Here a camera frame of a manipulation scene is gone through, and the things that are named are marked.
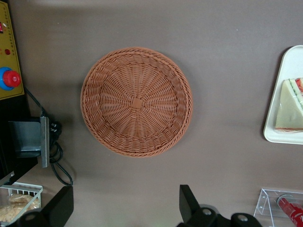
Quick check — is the cream plastic tray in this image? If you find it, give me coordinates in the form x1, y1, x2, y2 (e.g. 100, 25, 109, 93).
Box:
263, 44, 303, 145

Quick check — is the rice cracker pack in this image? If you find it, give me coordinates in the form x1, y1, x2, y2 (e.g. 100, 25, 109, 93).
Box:
0, 193, 41, 225

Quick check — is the clear acrylic bottle rack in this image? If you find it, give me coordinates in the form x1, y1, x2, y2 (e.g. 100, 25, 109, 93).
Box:
253, 187, 303, 227

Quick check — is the triangular sandwich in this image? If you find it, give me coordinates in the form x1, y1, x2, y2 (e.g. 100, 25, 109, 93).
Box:
274, 77, 303, 133

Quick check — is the brown round wicker basket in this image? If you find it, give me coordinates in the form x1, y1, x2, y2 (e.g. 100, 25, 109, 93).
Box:
80, 46, 194, 158

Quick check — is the red emergency stop button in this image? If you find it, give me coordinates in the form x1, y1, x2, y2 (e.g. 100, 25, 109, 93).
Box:
0, 67, 22, 92

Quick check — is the white wire rack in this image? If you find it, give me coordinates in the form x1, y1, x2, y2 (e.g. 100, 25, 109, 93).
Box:
0, 181, 44, 226

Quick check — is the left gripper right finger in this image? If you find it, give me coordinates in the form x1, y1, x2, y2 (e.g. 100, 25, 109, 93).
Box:
176, 184, 264, 227

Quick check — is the yellow black control box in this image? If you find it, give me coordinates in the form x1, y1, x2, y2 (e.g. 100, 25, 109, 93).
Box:
0, 0, 32, 178

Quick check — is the looped black cable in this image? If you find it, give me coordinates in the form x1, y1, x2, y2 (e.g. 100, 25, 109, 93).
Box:
24, 87, 74, 186

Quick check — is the red cola bottle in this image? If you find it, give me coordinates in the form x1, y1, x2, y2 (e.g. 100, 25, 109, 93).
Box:
276, 193, 303, 224

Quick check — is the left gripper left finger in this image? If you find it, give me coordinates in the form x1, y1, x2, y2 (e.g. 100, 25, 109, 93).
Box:
16, 186, 74, 227

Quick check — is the grey metal bracket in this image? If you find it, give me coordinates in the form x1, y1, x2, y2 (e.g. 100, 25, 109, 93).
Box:
8, 115, 51, 169

